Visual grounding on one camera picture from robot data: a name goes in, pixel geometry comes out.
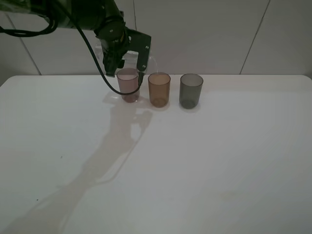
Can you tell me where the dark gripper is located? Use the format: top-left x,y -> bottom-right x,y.
94,17 -> 132,77

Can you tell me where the clear plastic water bottle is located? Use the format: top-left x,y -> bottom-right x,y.
95,41 -> 156,67

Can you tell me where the dark robot arm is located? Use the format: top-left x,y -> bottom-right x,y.
0,0 -> 130,77

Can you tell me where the pink translucent cup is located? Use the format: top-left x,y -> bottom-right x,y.
117,68 -> 139,103

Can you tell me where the amber translucent cup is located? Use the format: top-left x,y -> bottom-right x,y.
148,72 -> 171,108

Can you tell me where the grey translucent cup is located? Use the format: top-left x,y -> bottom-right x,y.
179,74 -> 203,109

